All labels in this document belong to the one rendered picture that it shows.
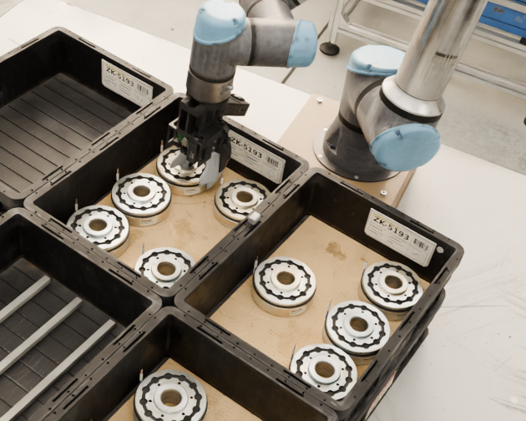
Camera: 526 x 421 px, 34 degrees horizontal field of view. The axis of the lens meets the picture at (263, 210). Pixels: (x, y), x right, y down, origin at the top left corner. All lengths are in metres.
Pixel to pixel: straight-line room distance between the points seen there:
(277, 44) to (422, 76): 0.26
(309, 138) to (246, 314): 0.51
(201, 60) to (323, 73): 2.01
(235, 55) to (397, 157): 0.36
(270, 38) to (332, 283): 0.42
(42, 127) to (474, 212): 0.89
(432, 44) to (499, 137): 1.86
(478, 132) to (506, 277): 1.56
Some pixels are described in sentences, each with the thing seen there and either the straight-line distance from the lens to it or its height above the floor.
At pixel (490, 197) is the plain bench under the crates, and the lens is 1.91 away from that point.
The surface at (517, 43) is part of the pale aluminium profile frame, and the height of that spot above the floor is 0.31.
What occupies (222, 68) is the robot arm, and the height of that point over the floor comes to 1.13.
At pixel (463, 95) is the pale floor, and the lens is 3.42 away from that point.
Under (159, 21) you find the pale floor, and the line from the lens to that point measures 3.50.
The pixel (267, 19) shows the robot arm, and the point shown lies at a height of 1.18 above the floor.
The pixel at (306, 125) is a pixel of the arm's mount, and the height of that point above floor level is 0.80.
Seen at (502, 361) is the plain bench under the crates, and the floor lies 0.70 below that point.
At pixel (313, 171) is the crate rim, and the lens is 1.49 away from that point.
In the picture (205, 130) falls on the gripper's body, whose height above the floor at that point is 0.99.
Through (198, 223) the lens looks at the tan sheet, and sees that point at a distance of 1.51.
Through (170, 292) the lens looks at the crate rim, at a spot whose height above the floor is 0.93.
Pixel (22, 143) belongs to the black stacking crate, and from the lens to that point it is 1.66.
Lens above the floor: 1.92
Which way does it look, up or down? 45 degrees down
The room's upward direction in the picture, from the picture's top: 10 degrees clockwise
